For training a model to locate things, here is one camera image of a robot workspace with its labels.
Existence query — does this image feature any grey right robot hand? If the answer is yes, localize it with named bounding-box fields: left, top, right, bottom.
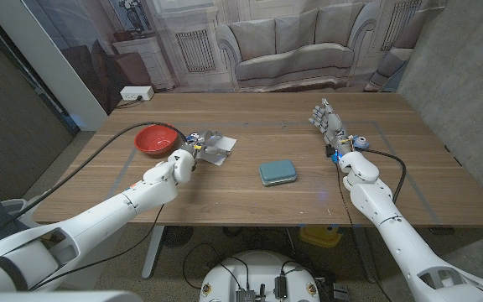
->
left=308, top=98, right=354, bottom=157

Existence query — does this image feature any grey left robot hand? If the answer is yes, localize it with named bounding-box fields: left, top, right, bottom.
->
left=184, top=129, right=231, bottom=163

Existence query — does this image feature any white paper towel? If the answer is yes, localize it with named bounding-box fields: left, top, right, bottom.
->
left=195, top=134, right=237, bottom=167

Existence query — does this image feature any red bowl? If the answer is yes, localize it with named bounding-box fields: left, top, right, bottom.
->
left=133, top=123, right=179, bottom=156

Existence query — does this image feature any teal soap box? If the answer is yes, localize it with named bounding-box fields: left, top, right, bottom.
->
left=258, top=159, right=298, bottom=187

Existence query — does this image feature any white power strip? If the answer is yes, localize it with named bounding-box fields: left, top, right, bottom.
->
left=119, top=86, right=155, bottom=102

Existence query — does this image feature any printed living room backdrop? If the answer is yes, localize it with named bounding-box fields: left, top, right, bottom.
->
left=21, top=0, right=448, bottom=114

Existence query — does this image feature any black round floor fan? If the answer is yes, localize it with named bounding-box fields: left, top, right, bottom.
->
left=161, top=226, right=195, bottom=248

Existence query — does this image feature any yellow object under table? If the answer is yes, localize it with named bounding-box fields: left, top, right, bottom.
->
left=299, top=225, right=343, bottom=248

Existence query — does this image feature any white table leg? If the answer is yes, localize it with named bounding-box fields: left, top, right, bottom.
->
left=141, top=225, right=166, bottom=280

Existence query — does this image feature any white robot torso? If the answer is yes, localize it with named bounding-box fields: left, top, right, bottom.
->
left=199, top=250, right=321, bottom=302

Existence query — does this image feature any grey table leg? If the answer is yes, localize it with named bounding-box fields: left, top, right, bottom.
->
left=352, top=226, right=380, bottom=283

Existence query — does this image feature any white upright panel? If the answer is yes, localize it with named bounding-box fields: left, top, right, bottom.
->
left=0, top=0, right=109, bottom=132

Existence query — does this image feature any white plastic chair base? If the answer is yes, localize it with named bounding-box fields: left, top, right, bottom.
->
left=1, top=195, right=41, bottom=228

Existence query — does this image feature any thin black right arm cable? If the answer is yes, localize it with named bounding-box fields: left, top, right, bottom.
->
left=334, top=162, right=383, bottom=302

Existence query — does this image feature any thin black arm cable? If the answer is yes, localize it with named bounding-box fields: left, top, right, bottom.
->
left=334, top=162, right=383, bottom=302
left=27, top=204, right=166, bottom=292

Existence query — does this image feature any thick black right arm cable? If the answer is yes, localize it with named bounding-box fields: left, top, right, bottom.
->
left=365, top=147, right=407, bottom=205

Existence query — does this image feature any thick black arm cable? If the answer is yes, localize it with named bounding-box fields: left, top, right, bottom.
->
left=0, top=121, right=188, bottom=244
left=365, top=147, right=407, bottom=205

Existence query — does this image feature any black power strip cable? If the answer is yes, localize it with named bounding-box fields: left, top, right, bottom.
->
left=115, top=95, right=144, bottom=109

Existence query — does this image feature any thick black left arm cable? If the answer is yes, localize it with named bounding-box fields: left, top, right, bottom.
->
left=0, top=121, right=188, bottom=244

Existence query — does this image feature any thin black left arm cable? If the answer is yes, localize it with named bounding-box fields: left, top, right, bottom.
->
left=27, top=204, right=166, bottom=292

